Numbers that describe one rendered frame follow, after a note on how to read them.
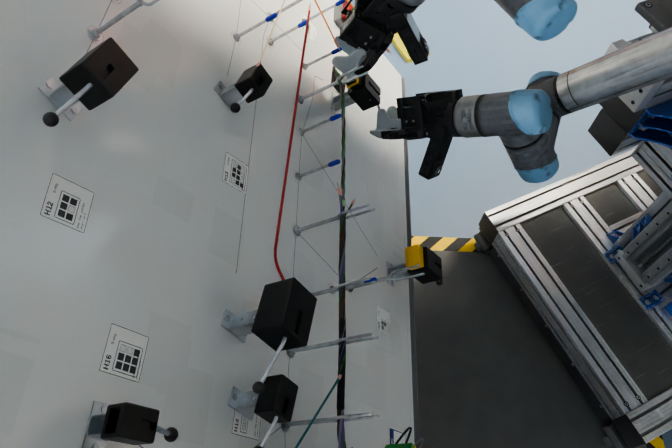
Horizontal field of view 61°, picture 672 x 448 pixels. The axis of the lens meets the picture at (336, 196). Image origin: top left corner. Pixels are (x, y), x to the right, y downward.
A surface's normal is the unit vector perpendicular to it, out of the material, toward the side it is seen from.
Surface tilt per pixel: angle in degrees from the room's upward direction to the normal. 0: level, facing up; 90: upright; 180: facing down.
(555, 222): 0
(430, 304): 0
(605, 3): 0
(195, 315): 54
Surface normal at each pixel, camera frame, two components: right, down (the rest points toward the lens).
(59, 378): 0.82, -0.28
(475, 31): 0.02, -0.53
